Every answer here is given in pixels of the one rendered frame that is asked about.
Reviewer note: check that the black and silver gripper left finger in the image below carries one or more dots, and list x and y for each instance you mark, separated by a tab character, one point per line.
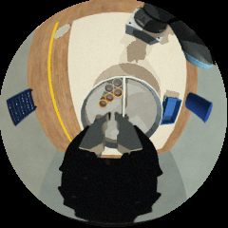
90	139

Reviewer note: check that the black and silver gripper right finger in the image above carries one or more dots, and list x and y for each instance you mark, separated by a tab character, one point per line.
133	141

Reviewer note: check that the blue crate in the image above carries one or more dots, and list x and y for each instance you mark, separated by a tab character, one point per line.
172	107

